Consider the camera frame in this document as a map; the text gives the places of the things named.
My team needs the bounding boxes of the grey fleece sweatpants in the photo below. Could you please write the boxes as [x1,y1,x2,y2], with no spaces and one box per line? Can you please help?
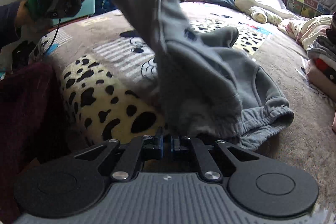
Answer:
[112,0,294,150]

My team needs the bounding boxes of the pile of folded clothes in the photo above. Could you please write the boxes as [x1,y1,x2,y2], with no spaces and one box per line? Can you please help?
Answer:
[305,12,336,101]

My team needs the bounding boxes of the teal storage box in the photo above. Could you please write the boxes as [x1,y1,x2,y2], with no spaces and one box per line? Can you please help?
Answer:
[60,0,95,23]

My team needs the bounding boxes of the brown Mickey Mouse blanket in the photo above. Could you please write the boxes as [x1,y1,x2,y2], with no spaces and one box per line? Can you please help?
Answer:
[31,2,335,211]

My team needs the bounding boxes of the cream rolled bolster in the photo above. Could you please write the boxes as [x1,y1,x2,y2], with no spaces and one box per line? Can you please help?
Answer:
[248,6,282,26]

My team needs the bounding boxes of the cream floral quilt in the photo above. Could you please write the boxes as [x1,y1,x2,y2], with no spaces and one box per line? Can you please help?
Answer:
[235,0,298,20]

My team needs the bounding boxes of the pink cream floral pillow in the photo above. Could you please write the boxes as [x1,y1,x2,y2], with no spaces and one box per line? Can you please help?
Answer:
[277,15,332,50]

